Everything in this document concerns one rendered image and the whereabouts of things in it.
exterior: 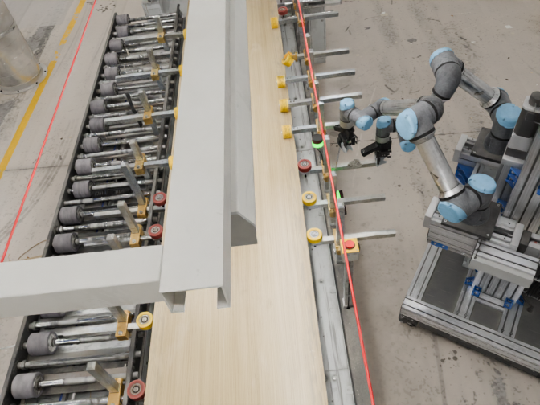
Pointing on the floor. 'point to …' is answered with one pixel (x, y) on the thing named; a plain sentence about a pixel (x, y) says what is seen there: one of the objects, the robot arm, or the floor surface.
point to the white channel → (95, 292)
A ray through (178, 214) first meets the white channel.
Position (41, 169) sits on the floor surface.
